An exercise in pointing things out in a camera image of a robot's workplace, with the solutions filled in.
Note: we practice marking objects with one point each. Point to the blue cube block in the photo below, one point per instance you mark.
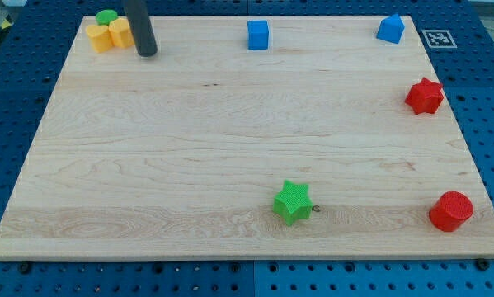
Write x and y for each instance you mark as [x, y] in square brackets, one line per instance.
[258, 34]

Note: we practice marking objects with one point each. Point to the green cylinder block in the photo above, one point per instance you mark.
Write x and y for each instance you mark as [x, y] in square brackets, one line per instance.
[105, 17]

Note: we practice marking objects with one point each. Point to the red star block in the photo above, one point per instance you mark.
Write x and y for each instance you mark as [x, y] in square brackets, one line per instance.
[425, 96]

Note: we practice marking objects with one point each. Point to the green star block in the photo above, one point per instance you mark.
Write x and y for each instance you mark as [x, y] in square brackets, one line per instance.
[292, 203]

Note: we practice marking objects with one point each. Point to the wooden board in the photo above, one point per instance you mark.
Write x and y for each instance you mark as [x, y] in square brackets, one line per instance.
[179, 157]

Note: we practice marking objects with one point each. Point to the white fiducial marker tag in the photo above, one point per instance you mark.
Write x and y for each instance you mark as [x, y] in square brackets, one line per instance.
[439, 39]

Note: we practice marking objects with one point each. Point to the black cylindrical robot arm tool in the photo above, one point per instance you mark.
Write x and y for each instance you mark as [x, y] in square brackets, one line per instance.
[140, 25]

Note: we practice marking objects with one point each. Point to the red cylinder block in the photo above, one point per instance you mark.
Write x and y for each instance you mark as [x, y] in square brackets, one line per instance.
[450, 211]

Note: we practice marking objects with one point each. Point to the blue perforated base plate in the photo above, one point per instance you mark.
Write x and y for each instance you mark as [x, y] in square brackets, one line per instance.
[32, 54]

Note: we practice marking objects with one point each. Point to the blue pentagon block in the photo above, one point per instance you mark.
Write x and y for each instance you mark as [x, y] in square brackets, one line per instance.
[391, 29]

